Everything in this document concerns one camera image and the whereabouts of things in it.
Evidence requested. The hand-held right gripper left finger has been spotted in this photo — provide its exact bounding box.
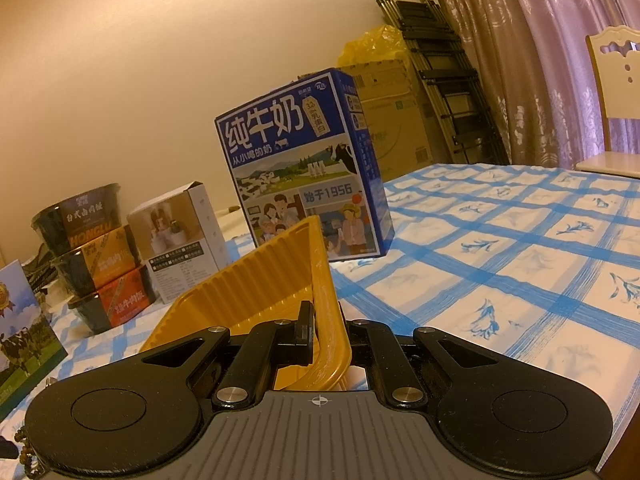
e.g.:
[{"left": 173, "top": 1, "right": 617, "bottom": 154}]
[{"left": 141, "top": 301, "right": 317, "bottom": 413}]

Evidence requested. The small white product box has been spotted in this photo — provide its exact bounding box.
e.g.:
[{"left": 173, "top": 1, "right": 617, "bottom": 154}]
[{"left": 126, "top": 181, "right": 232, "bottom": 305}]

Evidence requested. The orange label instant rice bowl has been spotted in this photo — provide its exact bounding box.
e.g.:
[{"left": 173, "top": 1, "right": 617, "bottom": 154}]
[{"left": 50, "top": 225, "right": 141, "bottom": 296}]

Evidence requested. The yellow plastic bag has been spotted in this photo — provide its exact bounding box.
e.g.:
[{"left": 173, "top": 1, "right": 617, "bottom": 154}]
[{"left": 337, "top": 24, "right": 411, "bottom": 68}]

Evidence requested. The blue checkered tablecloth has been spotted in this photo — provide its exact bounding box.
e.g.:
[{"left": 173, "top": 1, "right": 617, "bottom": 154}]
[{"left": 0, "top": 162, "right": 640, "bottom": 441}]

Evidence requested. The red label instant rice bowl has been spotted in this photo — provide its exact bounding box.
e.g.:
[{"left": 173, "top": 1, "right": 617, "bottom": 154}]
[{"left": 67, "top": 264, "right": 158, "bottom": 335}]

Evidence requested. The yellow ribbed plastic tray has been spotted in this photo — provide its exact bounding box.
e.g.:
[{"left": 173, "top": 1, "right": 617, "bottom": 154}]
[{"left": 139, "top": 215, "right": 353, "bottom": 393}]

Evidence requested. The dark blue milk carton box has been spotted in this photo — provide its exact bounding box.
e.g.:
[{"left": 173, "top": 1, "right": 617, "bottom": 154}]
[{"left": 215, "top": 67, "right": 396, "bottom": 262}]

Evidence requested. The pink patterned curtain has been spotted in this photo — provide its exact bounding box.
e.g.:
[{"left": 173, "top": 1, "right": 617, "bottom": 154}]
[{"left": 420, "top": 0, "right": 640, "bottom": 171}]

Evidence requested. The cream wooden chair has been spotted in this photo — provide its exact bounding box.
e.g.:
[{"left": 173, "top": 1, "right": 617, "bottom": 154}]
[{"left": 574, "top": 25, "right": 640, "bottom": 180}]

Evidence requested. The light blue milk carton box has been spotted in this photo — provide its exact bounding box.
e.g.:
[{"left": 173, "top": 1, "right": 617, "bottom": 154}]
[{"left": 0, "top": 260, "right": 68, "bottom": 423}]

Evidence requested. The brown bead bracelet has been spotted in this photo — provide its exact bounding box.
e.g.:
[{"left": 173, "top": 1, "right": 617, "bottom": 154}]
[{"left": 12, "top": 422, "right": 48, "bottom": 478}]

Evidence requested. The black instant rice bowl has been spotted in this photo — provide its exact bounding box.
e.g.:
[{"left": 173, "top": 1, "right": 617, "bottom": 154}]
[{"left": 31, "top": 183, "right": 126, "bottom": 256}]

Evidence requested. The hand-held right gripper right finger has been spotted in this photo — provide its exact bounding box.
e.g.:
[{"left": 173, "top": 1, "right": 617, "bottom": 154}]
[{"left": 346, "top": 317, "right": 502, "bottom": 412}]

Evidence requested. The large cardboard box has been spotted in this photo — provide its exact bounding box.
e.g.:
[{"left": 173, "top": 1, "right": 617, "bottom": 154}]
[{"left": 337, "top": 57, "right": 436, "bottom": 181}]

